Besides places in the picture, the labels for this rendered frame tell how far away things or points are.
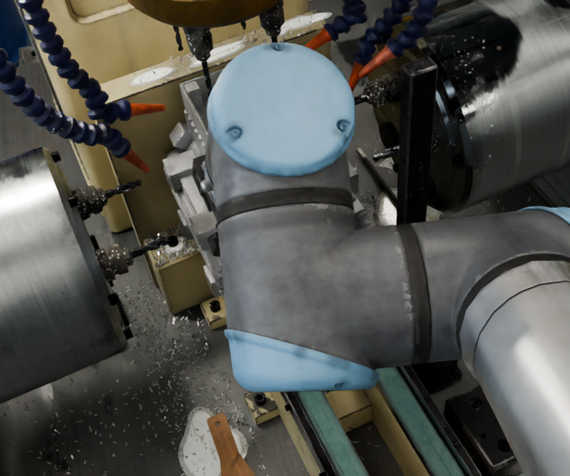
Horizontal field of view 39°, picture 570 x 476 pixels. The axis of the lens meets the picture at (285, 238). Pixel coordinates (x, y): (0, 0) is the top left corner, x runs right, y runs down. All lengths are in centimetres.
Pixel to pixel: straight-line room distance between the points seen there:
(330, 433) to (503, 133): 39
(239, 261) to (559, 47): 59
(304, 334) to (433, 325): 8
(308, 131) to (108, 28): 59
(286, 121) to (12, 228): 41
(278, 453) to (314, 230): 58
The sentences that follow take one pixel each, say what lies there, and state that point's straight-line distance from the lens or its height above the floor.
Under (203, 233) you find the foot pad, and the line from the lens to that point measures 88.
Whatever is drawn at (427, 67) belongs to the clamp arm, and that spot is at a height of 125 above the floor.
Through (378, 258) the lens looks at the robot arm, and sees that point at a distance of 49.
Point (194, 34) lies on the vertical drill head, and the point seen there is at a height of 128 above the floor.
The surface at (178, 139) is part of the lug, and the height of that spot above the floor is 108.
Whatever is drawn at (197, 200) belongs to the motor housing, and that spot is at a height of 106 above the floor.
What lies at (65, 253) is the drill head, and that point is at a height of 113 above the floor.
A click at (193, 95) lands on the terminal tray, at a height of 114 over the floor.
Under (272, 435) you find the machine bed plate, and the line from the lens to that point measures 105.
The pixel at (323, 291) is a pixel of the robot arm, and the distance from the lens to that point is 48.
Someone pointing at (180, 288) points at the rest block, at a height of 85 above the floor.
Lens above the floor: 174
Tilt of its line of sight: 50 degrees down
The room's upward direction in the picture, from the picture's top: 8 degrees counter-clockwise
